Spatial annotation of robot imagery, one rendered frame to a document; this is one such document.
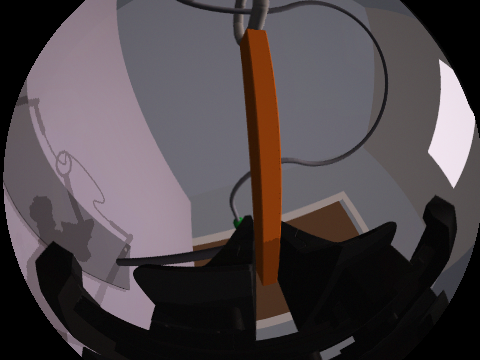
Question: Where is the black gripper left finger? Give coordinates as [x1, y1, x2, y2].
[133, 216, 257, 340]

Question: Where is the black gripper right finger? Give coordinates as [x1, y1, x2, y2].
[277, 221, 397, 332]

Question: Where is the orange handle with grey loop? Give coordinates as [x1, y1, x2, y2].
[233, 0, 283, 285]

